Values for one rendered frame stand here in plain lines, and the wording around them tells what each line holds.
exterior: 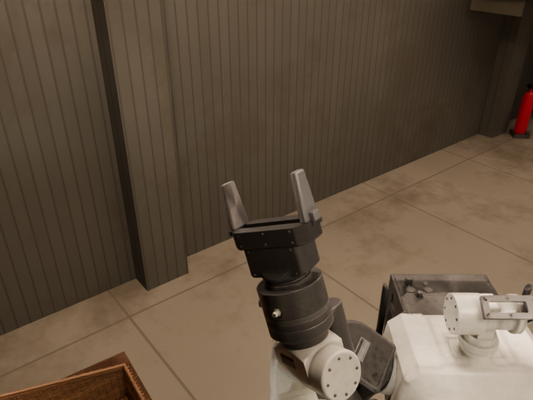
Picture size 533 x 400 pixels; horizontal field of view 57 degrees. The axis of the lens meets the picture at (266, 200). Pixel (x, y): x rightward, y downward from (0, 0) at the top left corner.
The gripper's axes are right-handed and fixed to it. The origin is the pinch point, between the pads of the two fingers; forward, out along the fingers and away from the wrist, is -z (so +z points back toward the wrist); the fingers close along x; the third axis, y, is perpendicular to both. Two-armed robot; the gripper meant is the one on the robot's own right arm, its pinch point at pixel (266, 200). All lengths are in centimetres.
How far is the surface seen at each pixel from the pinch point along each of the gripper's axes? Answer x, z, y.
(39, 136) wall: -197, -26, -98
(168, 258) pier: -197, 66, -155
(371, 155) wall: -133, 58, -358
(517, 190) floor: -31, 120, -409
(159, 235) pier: -192, 48, -149
